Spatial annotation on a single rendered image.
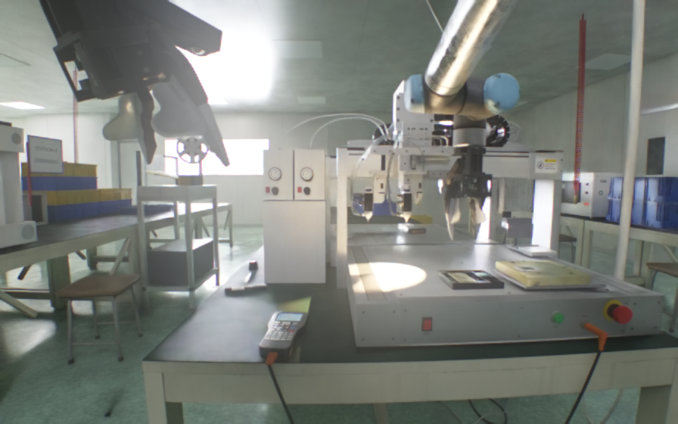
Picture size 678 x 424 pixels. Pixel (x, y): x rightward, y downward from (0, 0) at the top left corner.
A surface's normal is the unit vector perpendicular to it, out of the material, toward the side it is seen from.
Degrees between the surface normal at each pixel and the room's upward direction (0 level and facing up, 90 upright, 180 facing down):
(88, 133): 90
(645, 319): 90
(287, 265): 90
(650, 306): 90
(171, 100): 63
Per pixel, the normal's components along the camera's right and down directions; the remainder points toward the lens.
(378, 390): 0.03, 0.09
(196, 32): 0.84, 0.11
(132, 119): 0.76, 0.59
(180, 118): 0.61, -0.39
